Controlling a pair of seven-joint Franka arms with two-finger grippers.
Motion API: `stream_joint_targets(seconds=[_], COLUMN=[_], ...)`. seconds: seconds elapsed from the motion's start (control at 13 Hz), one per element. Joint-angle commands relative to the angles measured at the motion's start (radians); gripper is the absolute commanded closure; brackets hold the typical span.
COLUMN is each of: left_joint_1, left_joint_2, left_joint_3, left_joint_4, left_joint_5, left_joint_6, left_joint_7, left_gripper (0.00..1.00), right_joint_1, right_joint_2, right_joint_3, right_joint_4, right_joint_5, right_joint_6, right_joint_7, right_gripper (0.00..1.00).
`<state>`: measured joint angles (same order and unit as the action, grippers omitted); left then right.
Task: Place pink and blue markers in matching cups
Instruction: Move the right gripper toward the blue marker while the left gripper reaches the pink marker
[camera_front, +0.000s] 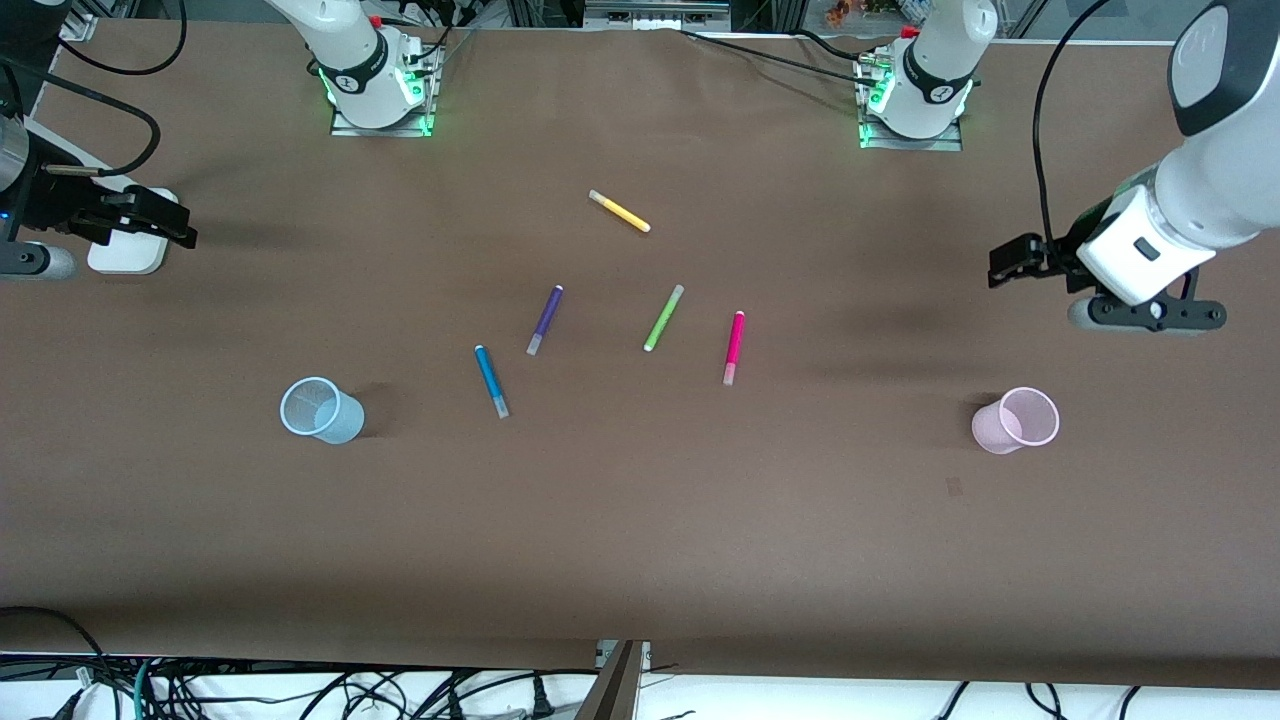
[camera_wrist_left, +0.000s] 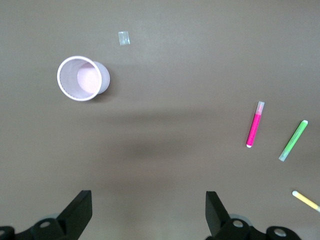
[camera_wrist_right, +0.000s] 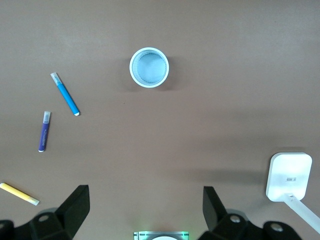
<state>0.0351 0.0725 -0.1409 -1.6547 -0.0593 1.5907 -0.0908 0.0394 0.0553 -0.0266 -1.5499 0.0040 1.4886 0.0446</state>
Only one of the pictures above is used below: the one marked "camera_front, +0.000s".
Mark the blue marker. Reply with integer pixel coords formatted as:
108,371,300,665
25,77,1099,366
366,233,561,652
474,345,511,420

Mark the translucent pink cup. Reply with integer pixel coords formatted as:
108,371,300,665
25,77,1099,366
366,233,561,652
971,386,1061,456

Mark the aluminium extrusion profile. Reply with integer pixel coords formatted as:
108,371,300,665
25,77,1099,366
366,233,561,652
58,0,101,43

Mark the translucent blue cup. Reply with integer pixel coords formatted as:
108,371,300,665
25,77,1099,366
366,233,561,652
279,376,366,445

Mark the green marker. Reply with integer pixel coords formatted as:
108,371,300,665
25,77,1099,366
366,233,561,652
643,284,686,353

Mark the yellow marker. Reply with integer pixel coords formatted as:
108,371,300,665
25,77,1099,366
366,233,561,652
588,189,652,234

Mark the purple marker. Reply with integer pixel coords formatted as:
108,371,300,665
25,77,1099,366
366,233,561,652
526,285,565,357

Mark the brown table cover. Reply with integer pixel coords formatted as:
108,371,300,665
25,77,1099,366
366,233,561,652
0,20,1280,691

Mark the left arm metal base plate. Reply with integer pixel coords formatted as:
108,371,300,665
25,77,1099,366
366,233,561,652
857,55,964,153

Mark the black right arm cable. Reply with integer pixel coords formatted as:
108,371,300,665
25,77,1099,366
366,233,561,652
0,0,189,179

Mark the black cable on table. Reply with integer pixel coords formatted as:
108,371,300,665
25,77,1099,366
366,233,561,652
678,28,883,86
793,28,886,63

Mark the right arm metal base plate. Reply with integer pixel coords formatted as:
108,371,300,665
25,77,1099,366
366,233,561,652
330,45,438,138

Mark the black looped floor cable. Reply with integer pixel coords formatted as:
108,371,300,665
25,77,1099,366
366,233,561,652
0,605,106,720

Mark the metal rail frame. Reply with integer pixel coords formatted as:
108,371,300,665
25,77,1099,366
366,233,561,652
583,0,733,29

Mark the table frame post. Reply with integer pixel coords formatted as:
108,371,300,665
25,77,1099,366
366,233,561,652
575,640,651,720

